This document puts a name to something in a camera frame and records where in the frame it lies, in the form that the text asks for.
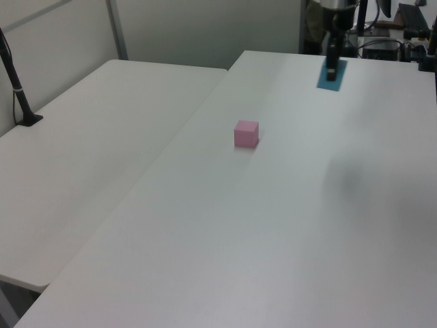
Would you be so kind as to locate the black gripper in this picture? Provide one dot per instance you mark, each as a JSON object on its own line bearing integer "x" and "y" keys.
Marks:
{"x": 338, "y": 18}

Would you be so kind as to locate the blue pad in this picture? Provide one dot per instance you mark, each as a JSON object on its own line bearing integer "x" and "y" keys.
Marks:
{"x": 321, "y": 80}

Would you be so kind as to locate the pink cube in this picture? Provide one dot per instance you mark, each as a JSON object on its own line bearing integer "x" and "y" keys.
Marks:
{"x": 245, "y": 135}

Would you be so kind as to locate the olive green object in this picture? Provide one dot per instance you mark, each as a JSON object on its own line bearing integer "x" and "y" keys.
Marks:
{"x": 313, "y": 20}

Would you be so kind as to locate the black electronics box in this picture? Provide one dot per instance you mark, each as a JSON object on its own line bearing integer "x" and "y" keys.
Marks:
{"x": 380, "y": 50}

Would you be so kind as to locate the thin black upright pole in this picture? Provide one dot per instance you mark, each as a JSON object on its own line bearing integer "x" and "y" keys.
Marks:
{"x": 362, "y": 17}

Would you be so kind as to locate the dark brown box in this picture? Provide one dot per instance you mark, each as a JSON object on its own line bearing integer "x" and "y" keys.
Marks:
{"x": 411, "y": 15}

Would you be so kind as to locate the white side table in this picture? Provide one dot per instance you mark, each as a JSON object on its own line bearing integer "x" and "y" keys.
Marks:
{"x": 88, "y": 164}

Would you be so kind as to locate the black pole with base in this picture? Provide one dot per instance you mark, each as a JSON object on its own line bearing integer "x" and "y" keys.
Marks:
{"x": 13, "y": 82}

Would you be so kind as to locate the black camera on stand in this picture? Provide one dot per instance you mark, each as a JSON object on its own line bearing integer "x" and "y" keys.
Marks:
{"x": 426, "y": 48}

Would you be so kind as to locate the grey partition corner post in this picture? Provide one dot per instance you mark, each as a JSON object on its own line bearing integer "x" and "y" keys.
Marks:
{"x": 116, "y": 30}

